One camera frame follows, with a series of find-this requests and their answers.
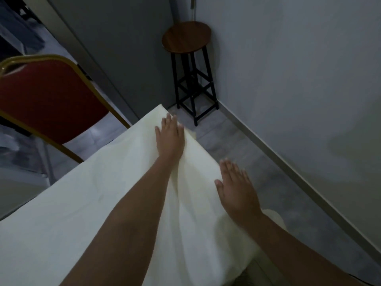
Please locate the person's left hand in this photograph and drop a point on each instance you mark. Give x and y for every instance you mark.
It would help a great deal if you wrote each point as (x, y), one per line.
(170, 142)

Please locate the person's right hand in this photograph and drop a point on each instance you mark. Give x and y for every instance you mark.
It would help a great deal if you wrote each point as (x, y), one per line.
(239, 199)

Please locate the person's right thumb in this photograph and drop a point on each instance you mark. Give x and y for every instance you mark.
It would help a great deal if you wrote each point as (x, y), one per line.
(219, 187)

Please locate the person's left little finger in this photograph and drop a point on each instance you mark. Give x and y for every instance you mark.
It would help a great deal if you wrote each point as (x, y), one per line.
(158, 131)

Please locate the white cloth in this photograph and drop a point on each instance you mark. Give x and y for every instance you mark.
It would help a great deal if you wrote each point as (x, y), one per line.
(89, 199)

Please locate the person's right forearm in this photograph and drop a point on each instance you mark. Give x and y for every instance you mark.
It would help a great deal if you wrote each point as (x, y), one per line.
(291, 253)

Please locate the person's left forearm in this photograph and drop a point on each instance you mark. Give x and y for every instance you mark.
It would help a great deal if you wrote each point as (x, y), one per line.
(131, 223)

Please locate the wooden stool with black legs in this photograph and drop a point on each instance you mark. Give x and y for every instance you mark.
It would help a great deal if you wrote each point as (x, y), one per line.
(187, 37)

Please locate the dark blue fabric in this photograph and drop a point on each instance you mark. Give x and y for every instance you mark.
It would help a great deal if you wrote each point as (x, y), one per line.
(17, 23)

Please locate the red chair with gold frame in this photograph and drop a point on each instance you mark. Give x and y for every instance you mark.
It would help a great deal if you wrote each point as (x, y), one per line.
(50, 98)

